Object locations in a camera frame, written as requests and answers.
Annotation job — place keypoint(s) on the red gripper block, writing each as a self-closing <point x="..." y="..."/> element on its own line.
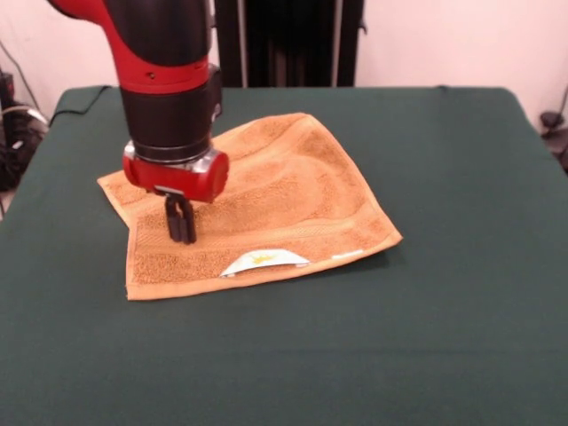
<point x="177" y="179"/>

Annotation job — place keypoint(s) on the tan terry towel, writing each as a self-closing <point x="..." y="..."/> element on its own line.
<point x="288" y="199"/>

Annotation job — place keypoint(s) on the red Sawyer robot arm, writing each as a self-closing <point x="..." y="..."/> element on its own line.
<point x="168" y="111"/>

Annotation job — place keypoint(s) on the black device with light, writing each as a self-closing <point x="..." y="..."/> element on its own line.
<point x="6" y="84"/>

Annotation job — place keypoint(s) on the dark green table cloth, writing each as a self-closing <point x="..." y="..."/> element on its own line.
<point x="399" y="333"/>

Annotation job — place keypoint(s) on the black plug adapter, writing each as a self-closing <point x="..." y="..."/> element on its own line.
<point x="550" y="120"/>

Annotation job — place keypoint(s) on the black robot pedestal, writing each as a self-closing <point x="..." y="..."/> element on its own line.
<point x="288" y="42"/>

